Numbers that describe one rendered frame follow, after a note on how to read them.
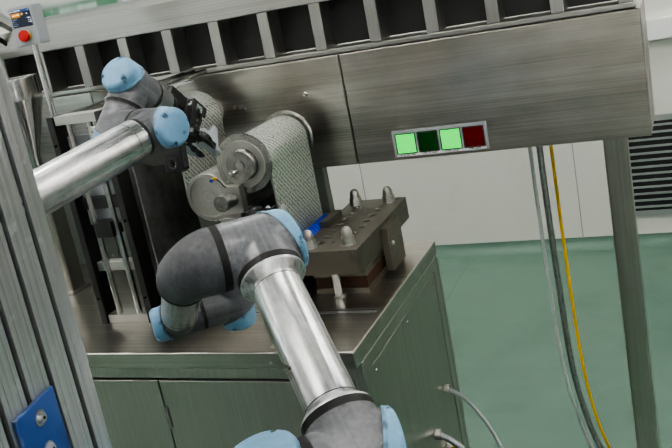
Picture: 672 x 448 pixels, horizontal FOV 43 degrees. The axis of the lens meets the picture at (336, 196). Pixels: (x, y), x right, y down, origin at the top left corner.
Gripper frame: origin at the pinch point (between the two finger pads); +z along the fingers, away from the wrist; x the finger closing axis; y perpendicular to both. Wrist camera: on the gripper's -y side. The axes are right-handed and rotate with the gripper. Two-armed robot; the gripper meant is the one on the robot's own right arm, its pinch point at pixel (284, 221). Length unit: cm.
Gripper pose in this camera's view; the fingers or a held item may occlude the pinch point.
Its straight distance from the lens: 209.0
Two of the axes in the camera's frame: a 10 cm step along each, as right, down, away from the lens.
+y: -1.9, -9.5, -2.5
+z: 3.5, -3.0, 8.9
